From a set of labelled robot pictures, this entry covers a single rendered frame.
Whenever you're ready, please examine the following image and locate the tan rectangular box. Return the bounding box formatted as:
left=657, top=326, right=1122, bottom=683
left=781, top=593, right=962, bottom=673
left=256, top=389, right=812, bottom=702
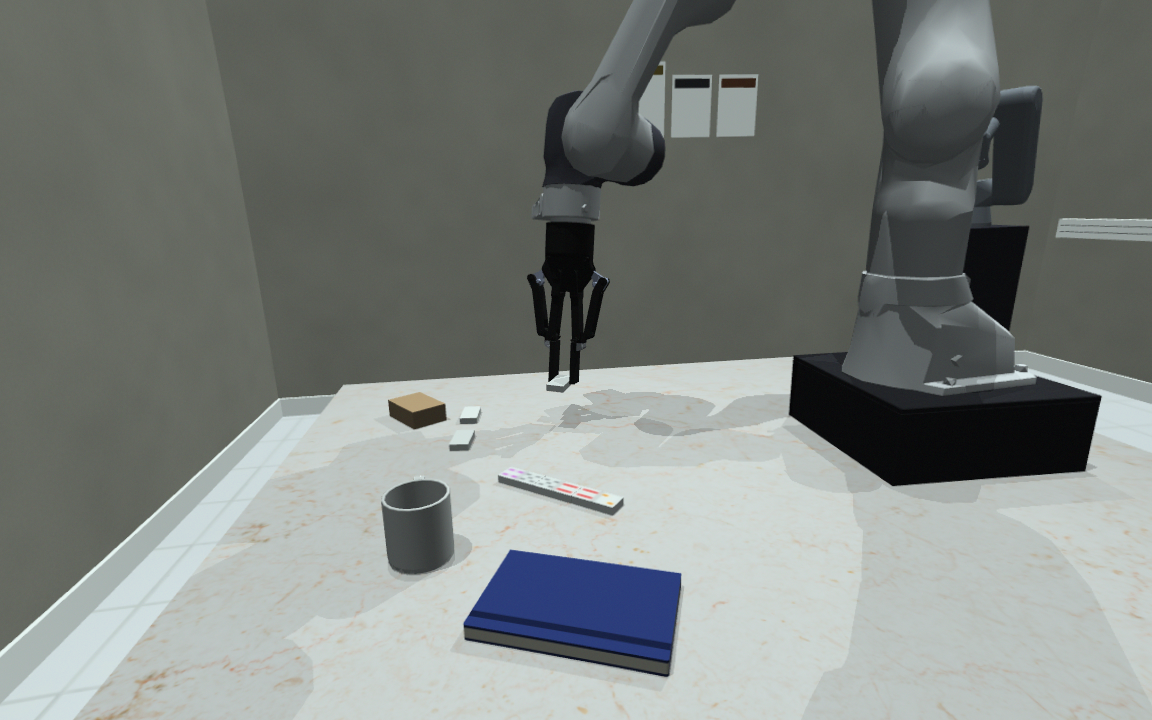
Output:
left=388, top=392, right=447, bottom=430

